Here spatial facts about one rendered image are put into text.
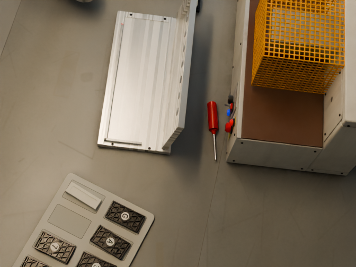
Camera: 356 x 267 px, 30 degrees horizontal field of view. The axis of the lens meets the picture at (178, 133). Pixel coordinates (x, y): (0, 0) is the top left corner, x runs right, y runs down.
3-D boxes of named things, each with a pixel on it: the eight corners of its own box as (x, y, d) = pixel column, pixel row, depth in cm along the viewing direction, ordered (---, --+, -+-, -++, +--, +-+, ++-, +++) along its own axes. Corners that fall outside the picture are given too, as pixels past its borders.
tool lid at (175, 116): (192, -17, 187) (198, -16, 187) (175, 17, 204) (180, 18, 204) (177, 126, 170) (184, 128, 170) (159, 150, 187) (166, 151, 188)
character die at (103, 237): (100, 225, 180) (99, 224, 178) (130, 244, 178) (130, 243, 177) (89, 240, 178) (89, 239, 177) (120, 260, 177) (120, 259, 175)
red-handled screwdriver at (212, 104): (206, 104, 196) (207, 100, 194) (215, 104, 197) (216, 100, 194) (210, 162, 190) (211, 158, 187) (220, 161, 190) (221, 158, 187)
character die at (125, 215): (113, 201, 182) (113, 200, 181) (145, 217, 181) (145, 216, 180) (105, 216, 181) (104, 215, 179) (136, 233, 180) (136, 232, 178)
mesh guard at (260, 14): (255, 12, 185) (267, -23, 170) (327, 21, 186) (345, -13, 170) (250, 85, 176) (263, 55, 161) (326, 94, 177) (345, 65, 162)
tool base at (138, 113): (117, 14, 206) (117, 8, 202) (184, 23, 206) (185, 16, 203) (97, 146, 189) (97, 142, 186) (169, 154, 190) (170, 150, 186)
